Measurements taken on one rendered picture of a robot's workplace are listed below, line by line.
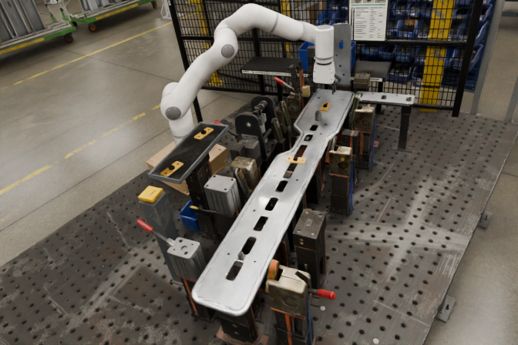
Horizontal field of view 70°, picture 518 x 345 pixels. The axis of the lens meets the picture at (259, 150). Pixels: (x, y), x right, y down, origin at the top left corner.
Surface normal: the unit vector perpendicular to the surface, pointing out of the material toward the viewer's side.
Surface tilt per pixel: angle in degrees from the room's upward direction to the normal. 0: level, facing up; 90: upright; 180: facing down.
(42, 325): 0
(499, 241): 0
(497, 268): 0
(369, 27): 90
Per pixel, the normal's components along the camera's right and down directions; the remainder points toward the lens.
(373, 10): -0.39, 0.57
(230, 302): -0.12, -0.81
